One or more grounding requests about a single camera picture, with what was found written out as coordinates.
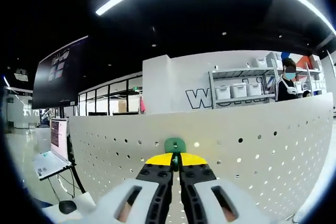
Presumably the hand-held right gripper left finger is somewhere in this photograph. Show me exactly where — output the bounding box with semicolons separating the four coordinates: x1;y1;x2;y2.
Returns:
86;152;175;224

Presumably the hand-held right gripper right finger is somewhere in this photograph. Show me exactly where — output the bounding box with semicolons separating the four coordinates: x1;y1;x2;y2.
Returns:
178;152;271;224

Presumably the green hook assembly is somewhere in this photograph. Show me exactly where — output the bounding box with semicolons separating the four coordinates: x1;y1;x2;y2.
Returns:
164;136;188;168

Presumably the white perforated mounting plate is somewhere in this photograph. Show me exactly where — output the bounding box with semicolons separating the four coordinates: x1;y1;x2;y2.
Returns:
67;94;334;221

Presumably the white storage box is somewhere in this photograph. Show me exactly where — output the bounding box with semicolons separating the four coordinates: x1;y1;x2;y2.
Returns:
215;85;232;100
246;82;263;97
230;82;248;99

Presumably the black computer mouse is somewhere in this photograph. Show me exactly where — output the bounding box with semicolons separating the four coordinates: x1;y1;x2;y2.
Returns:
58;199;77;215

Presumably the open laptop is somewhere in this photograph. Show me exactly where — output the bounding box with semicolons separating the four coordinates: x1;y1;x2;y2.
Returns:
33;118;73;182

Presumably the metal shelving rack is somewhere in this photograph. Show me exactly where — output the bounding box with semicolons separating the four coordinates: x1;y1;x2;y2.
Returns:
208;53;326;109

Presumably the curved ceiling light strip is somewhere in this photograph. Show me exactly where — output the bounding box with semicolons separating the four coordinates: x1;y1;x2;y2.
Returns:
94;0;336;35

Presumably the black laptop cable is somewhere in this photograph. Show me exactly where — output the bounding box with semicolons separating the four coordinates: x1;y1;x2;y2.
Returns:
67;133;87;195

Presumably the large black wall display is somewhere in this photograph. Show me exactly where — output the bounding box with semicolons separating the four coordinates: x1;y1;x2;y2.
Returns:
31;35;90;109

